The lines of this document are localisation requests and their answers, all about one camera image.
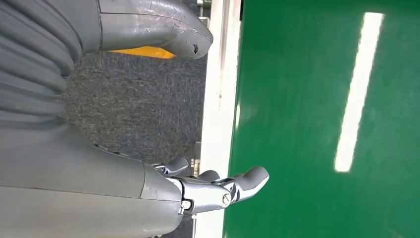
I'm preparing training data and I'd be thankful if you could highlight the yellow floor object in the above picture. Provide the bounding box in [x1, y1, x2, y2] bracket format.
[109, 46, 177, 60]

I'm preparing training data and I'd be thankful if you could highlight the green belt conveyor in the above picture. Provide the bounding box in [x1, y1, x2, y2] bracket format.
[192, 0, 420, 238]

